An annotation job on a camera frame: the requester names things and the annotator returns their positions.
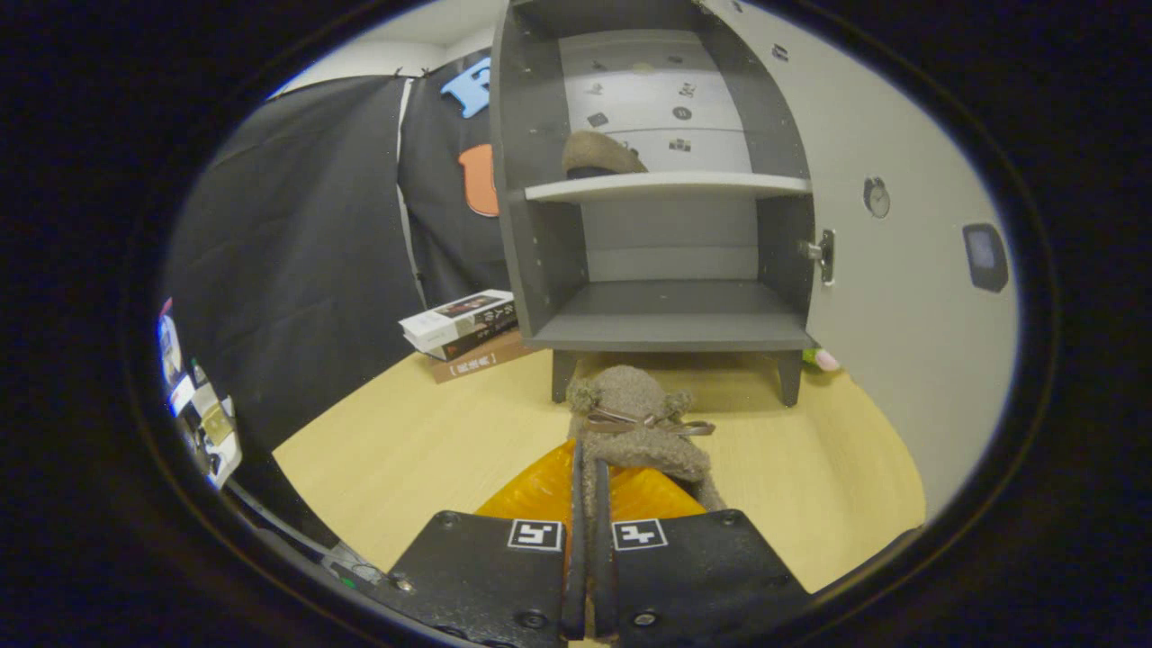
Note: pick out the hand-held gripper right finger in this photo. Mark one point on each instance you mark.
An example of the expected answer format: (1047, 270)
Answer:
(601, 585)

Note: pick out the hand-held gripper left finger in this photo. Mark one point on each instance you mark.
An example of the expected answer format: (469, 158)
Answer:
(574, 576)

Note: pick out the brown fuzzy shoe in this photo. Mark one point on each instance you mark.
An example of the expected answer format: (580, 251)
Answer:
(598, 153)
(639, 450)

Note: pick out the light grey shoe cabinet door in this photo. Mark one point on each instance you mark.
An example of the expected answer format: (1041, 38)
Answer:
(900, 315)

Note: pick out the metal door hinge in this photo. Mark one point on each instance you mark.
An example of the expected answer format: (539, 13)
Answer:
(821, 255)

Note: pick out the black book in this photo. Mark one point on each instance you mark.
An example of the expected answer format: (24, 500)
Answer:
(481, 342)

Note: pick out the white book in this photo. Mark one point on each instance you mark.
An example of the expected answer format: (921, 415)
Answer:
(450, 322)

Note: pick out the green and pink plush toy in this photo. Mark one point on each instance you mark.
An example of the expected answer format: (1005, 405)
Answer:
(821, 361)

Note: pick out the cluttered white side table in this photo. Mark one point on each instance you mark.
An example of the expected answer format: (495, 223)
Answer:
(211, 436)

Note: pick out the black backdrop cloth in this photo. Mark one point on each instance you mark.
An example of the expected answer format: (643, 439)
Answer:
(297, 252)

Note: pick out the computer monitor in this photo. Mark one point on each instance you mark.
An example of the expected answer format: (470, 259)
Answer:
(168, 351)

